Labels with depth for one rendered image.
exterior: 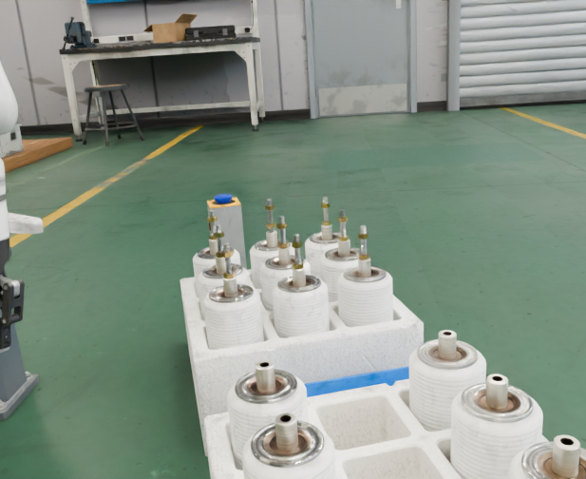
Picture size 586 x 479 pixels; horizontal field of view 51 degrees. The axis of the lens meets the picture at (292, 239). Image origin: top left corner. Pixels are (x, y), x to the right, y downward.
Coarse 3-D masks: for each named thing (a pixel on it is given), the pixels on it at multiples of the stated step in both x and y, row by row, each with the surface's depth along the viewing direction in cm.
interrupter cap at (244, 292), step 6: (216, 288) 106; (222, 288) 106; (240, 288) 105; (246, 288) 105; (252, 288) 104; (210, 294) 103; (216, 294) 103; (222, 294) 104; (240, 294) 103; (246, 294) 103; (252, 294) 102; (216, 300) 101; (222, 300) 100; (228, 300) 100; (234, 300) 100; (240, 300) 100
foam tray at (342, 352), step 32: (192, 288) 127; (192, 320) 112; (416, 320) 106; (192, 352) 100; (224, 352) 99; (256, 352) 99; (288, 352) 100; (320, 352) 102; (352, 352) 103; (384, 352) 105; (224, 384) 99
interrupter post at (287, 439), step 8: (280, 416) 63; (288, 416) 63; (280, 424) 62; (288, 424) 61; (296, 424) 62; (280, 432) 62; (288, 432) 62; (296, 432) 62; (280, 440) 62; (288, 440) 62; (296, 440) 63; (280, 448) 62; (288, 448) 62
